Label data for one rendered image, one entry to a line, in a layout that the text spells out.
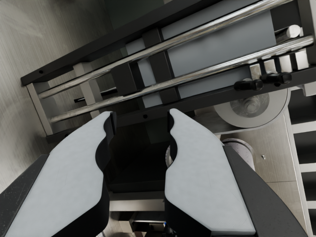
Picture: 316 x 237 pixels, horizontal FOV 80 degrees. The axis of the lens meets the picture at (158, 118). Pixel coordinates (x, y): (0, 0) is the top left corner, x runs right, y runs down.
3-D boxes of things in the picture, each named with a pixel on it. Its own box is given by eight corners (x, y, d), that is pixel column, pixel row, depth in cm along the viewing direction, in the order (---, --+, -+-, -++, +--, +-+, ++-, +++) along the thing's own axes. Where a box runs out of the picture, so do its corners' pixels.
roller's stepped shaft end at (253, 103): (237, 100, 29) (261, 94, 27) (237, 94, 34) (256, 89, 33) (242, 120, 29) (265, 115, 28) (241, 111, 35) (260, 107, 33)
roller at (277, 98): (204, 72, 41) (279, 49, 35) (215, 69, 63) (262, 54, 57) (220, 133, 43) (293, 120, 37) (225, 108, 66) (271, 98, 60)
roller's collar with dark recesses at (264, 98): (225, 88, 35) (265, 77, 32) (227, 84, 40) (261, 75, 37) (234, 121, 36) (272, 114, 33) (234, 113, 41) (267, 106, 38)
